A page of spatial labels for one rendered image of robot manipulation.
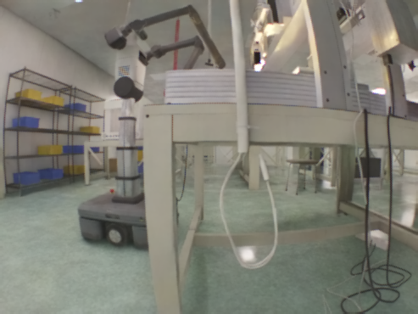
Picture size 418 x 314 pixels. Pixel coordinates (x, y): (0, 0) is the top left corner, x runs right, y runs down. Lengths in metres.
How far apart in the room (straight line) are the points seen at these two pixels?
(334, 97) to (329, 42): 0.18
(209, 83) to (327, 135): 0.34
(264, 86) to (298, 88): 0.10
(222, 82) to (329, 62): 0.32
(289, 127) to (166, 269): 0.50
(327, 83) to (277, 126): 0.21
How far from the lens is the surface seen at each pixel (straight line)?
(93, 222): 1.45
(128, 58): 1.52
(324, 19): 0.72
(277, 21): 0.81
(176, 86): 0.57
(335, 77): 0.64
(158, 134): 0.51
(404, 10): 0.97
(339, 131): 0.59
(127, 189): 1.46
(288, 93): 0.59
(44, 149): 3.81
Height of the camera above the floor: 0.64
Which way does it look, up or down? 3 degrees down
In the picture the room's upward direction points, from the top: straight up
